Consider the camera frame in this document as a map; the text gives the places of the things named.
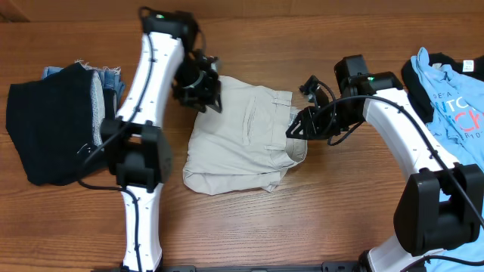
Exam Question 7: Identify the beige khaki shorts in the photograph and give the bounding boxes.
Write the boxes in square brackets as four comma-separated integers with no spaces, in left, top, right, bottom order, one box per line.
[182,76,308,196]

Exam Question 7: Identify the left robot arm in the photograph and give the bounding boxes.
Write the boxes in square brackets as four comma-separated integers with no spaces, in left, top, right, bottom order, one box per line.
[100,7,222,271]

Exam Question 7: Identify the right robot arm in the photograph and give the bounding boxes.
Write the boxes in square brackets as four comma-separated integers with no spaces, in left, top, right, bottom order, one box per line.
[286,55,483,272]

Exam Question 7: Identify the blue denim shorts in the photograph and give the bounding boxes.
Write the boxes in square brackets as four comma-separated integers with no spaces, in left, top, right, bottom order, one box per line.
[41,59,127,110]

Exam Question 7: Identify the black garment right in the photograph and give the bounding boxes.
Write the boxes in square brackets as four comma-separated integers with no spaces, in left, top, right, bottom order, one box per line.
[401,53,483,124]

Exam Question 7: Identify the light blue t-shirt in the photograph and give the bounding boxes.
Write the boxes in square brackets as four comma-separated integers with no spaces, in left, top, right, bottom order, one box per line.
[410,47,484,272]

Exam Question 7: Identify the black folded garment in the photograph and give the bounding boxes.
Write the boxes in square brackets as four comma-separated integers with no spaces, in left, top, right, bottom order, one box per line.
[6,63,117,186]

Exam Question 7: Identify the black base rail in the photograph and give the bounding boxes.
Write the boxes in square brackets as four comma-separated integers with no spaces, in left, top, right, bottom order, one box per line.
[162,261,367,272]

